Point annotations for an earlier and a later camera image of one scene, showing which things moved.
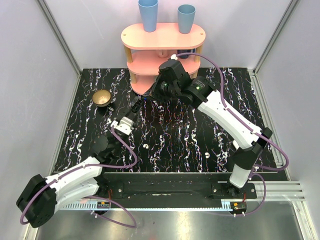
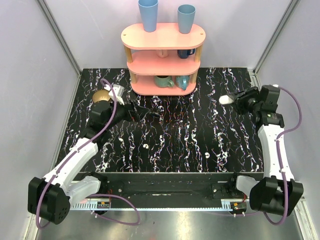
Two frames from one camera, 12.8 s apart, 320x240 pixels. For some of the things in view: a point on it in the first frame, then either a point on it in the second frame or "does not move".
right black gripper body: x=160 y=90 to x=249 y=102
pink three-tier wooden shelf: x=145 y=51 does not move
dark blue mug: x=185 y=51 does not move
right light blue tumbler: x=186 y=13 does not move
